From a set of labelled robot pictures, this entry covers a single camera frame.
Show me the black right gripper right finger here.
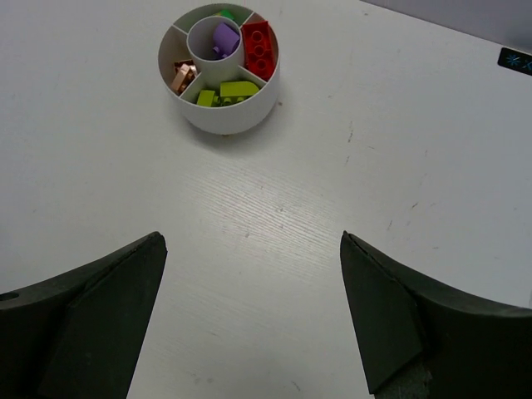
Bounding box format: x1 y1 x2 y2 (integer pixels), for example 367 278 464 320
340 233 531 398

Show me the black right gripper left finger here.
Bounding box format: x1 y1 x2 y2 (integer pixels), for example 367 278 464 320
1 232 167 398

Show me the small lime lego brick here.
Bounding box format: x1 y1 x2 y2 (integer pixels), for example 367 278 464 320
196 90 220 107

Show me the orange lego plate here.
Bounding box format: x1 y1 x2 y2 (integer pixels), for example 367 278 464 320
170 59 198 96

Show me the lime green arch lego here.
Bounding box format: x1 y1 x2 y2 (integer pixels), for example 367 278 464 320
219 81 259 106

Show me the lilac curved printed lego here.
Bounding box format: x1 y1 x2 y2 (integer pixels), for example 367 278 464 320
213 22 240 58

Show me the red and lilac lego piece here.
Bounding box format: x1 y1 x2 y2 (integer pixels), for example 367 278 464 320
241 21 275 81

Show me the green square lego brick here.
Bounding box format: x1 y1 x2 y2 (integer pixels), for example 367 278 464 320
216 9 236 21

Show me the dark corner label sticker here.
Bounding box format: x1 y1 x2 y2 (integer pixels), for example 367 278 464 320
497 47 532 76

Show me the white round divided container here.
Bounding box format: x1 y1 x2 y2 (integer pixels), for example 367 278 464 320
158 3 280 135

